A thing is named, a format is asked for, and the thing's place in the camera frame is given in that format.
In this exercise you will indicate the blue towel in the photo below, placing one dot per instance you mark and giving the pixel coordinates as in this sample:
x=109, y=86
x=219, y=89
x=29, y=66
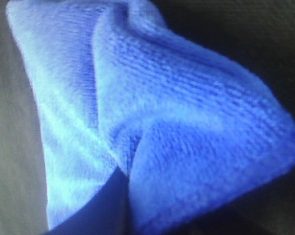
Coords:
x=143, y=130

